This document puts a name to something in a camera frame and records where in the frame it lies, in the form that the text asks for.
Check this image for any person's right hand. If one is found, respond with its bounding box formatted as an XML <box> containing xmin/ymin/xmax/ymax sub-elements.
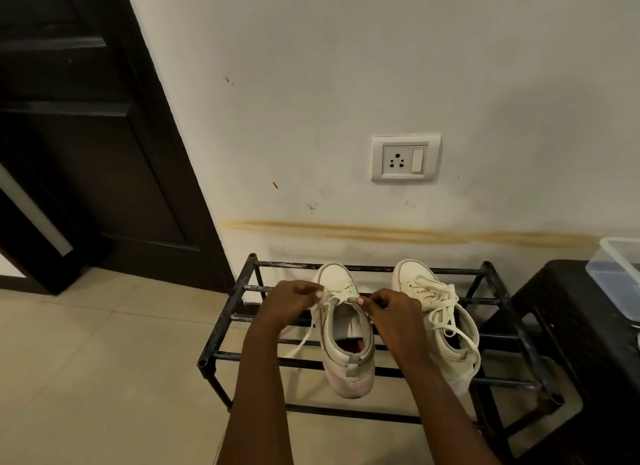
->
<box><xmin>356</xmin><ymin>288</ymin><xmax>434</xmax><ymax>371</ymax></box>

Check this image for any person's left hand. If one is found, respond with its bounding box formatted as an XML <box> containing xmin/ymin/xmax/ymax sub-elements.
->
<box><xmin>253</xmin><ymin>280</ymin><xmax>325</xmax><ymax>332</ymax></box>

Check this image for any white sneaker with pink insole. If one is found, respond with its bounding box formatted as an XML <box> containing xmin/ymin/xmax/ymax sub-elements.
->
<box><xmin>284</xmin><ymin>262</ymin><xmax>377</xmax><ymax>400</ymax></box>

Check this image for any person's left forearm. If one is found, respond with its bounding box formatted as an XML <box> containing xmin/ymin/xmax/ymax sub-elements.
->
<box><xmin>216</xmin><ymin>321</ymin><xmax>300</xmax><ymax>465</ymax></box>

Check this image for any person's right forearm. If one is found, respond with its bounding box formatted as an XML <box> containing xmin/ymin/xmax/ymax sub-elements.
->
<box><xmin>398</xmin><ymin>357</ymin><xmax>502</xmax><ymax>465</ymax></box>

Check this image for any white sneaker with loose laces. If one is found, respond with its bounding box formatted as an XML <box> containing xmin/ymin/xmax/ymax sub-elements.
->
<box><xmin>391</xmin><ymin>259</ymin><xmax>482</xmax><ymax>397</ymax></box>

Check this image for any black metal shoe rack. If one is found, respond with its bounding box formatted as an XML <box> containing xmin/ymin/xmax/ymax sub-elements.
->
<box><xmin>197</xmin><ymin>253</ymin><xmax>566</xmax><ymax>465</ymax></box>

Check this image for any black plastic stool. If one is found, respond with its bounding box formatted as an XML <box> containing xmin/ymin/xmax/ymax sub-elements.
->
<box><xmin>477</xmin><ymin>259</ymin><xmax>640</xmax><ymax>465</ymax></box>

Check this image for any clear plastic container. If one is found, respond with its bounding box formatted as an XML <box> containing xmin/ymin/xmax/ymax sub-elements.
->
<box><xmin>585</xmin><ymin>237</ymin><xmax>640</xmax><ymax>323</ymax></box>

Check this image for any dark wooden door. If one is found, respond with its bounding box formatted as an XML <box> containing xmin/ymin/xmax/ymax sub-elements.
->
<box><xmin>0</xmin><ymin>0</ymin><xmax>236</xmax><ymax>296</ymax></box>

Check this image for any white wall socket with switch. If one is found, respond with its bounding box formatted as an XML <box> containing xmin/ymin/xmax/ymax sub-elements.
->
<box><xmin>371</xmin><ymin>134</ymin><xmax>442</xmax><ymax>183</ymax></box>

